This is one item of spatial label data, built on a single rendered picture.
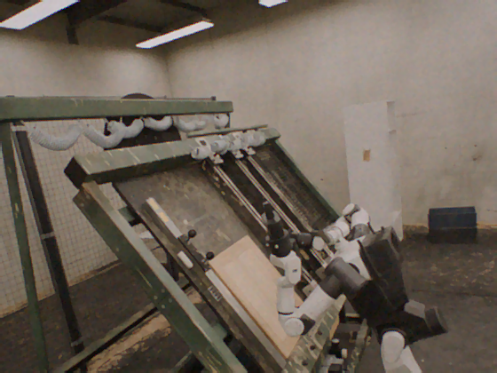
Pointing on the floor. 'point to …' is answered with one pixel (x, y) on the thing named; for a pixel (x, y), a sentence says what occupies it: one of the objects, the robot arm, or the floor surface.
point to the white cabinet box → (374, 162)
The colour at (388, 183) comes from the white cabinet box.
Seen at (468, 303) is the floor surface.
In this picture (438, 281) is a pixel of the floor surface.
